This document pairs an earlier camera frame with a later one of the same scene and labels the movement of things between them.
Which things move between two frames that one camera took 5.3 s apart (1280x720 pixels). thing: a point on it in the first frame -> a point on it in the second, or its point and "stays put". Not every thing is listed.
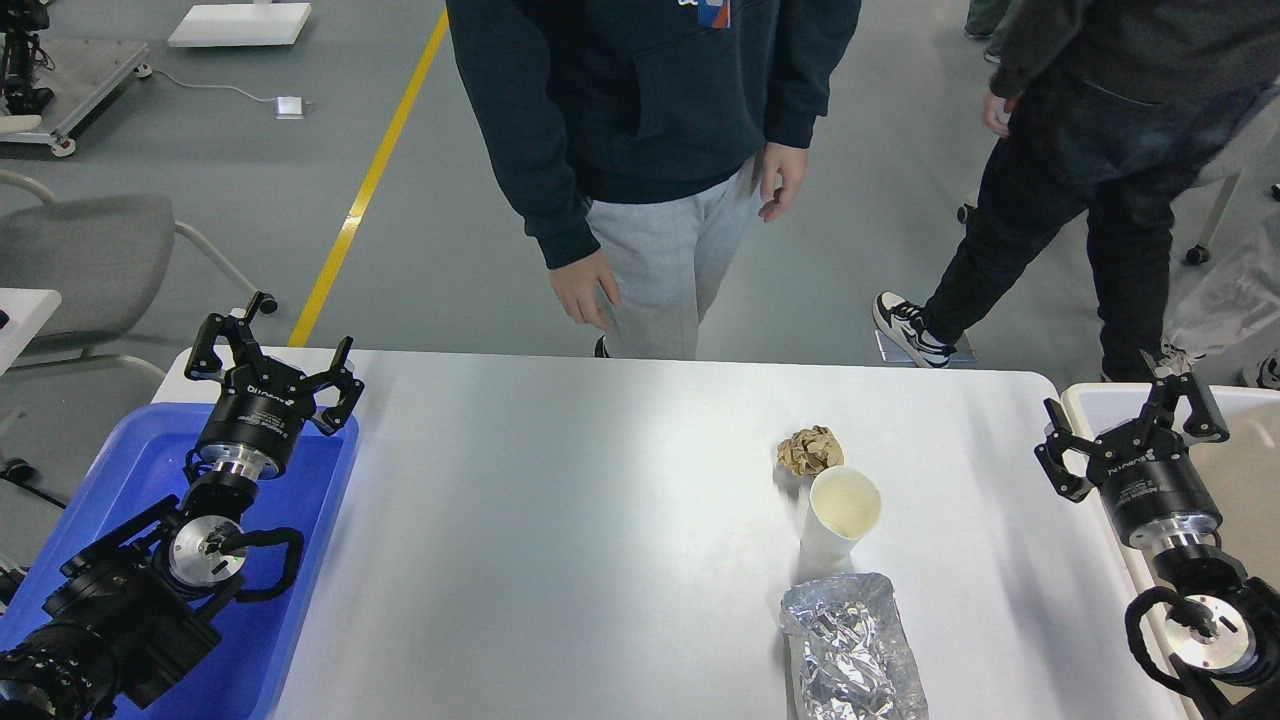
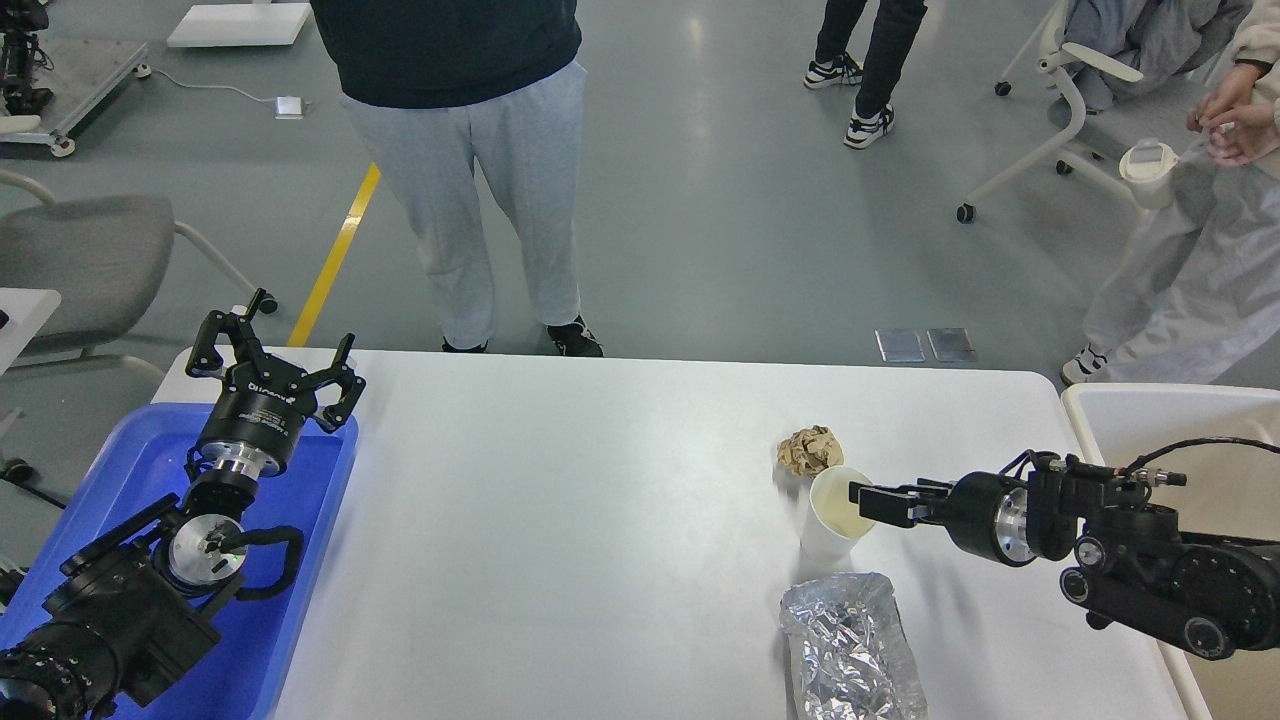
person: x=1114 y=106 -> x=896 y=25
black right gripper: x=1157 y=495 -> x=985 y=512
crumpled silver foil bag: x=846 y=652 stays put
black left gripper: x=259 y=421 stays put
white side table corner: x=28 y=310 stays put
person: x=634 y=139 -> x=426 y=81
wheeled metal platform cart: x=86 y=72 stays put
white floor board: x=241 y=24 stays put
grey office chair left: x=107 y=255 stays put
